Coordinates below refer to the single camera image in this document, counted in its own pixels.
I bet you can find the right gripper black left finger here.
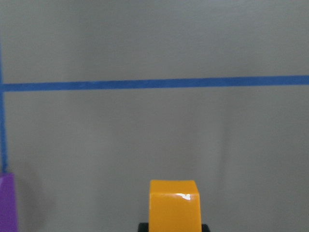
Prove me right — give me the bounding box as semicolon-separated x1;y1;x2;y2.
138;222;149;232

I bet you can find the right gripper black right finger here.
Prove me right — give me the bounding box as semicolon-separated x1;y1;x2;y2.
201;224;209;232

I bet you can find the orange trapezoid block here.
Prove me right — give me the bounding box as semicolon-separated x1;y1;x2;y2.
149;180;202;232

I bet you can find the purple trapezoid block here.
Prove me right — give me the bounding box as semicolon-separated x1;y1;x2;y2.
0;173;18;232

